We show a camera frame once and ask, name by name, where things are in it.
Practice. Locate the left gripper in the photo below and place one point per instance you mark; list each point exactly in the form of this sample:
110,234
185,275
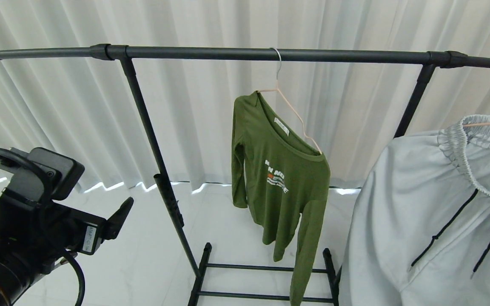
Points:
87,231

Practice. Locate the green printed shirt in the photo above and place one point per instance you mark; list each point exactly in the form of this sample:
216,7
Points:
283,204

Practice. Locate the pink clothes hanger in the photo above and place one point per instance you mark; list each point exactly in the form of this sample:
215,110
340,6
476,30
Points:
489,123
289,108

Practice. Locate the pale grey shorts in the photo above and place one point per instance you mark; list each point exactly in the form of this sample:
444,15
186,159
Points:
406,204

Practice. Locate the black clothes rack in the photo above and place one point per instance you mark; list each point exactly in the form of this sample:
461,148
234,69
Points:
206,53

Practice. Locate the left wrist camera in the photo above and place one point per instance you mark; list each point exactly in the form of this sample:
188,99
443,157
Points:
58,174

